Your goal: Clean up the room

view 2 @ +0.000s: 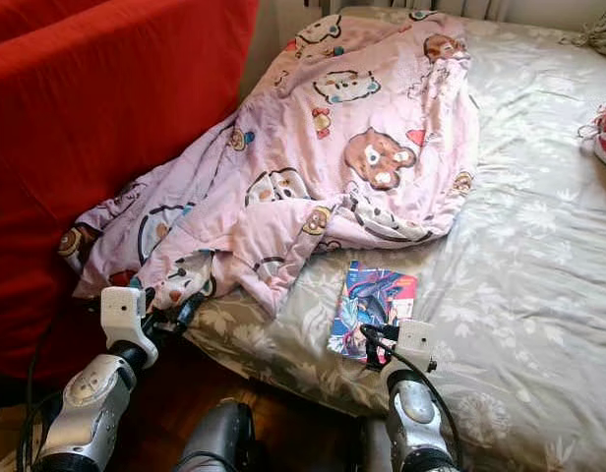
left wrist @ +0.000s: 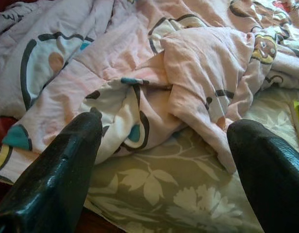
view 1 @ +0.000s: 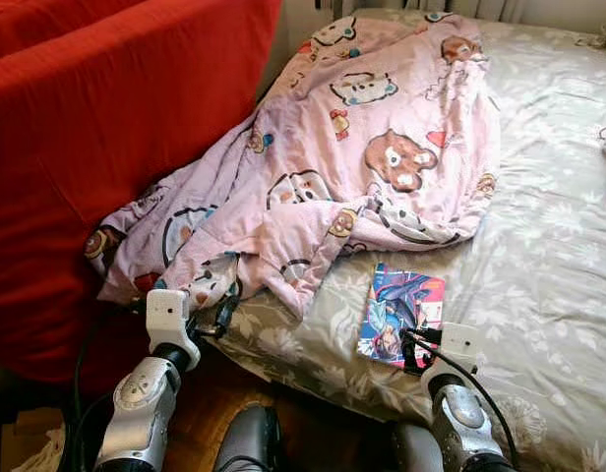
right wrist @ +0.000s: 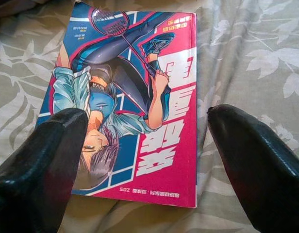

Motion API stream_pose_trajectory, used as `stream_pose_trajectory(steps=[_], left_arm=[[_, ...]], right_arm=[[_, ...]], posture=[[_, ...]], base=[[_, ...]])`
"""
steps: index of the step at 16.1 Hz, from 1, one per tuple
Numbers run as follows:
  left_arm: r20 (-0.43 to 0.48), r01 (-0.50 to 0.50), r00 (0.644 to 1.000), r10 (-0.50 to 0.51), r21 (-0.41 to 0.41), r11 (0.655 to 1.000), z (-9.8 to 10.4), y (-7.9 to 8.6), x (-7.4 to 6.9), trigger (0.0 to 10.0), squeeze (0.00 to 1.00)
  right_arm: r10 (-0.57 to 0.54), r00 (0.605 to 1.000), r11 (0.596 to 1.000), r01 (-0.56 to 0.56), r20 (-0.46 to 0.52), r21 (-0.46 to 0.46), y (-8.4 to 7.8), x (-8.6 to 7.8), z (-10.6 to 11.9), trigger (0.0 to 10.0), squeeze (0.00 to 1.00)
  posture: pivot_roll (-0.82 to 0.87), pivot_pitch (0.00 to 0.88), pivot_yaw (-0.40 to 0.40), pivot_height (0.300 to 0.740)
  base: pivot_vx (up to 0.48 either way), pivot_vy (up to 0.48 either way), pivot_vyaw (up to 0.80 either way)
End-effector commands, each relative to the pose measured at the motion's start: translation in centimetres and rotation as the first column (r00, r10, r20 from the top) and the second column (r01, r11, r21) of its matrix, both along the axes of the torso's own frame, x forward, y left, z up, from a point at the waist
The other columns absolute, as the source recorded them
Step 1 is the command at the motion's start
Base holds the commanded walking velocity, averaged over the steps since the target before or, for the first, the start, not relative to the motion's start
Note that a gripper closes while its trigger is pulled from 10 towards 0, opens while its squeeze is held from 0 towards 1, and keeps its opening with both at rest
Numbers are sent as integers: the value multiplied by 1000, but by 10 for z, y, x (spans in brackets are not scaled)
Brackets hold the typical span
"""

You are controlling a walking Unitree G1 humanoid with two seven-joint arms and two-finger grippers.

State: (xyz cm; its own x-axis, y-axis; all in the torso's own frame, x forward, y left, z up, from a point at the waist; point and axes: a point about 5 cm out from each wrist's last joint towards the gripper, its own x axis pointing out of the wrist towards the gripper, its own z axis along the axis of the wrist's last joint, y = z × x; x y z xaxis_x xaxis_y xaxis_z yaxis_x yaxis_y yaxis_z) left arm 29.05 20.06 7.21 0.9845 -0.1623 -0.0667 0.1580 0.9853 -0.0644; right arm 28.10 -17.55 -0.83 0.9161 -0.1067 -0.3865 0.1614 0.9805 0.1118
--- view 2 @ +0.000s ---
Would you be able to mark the pink bear print blanket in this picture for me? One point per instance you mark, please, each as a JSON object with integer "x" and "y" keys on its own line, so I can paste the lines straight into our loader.
{"x": 342, "y": 108}

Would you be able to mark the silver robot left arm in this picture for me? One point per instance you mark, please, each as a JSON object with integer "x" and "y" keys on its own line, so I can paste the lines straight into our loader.
{"x": 91, "y": 413}

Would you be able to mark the brown cardboard piece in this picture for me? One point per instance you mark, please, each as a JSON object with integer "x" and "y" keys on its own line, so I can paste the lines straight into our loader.
{"x": 13, "y": 442}

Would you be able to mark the thick red cushion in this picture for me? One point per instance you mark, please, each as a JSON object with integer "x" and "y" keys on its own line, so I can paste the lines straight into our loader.
{"x": 37, "y": 15}
{"x": 116, "y": 147}

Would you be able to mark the bed with grey floral sheet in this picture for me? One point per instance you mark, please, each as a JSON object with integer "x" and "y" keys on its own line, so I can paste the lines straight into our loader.
{"x": 529, "y": 265}

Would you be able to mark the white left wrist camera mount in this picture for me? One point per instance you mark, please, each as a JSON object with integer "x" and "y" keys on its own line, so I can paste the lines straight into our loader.
{"x": 124, "y": 315}

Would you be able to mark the colourful comic book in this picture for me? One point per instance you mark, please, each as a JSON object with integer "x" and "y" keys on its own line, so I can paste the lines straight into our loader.
{"x": 372, "y": 300}

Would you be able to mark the silver robot left leg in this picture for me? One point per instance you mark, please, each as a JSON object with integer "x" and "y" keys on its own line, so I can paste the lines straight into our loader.
{"x": 219, "y": 438}

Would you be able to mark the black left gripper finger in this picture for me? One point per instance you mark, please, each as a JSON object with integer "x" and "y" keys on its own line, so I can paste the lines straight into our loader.
{"x": 187, "y": 310}

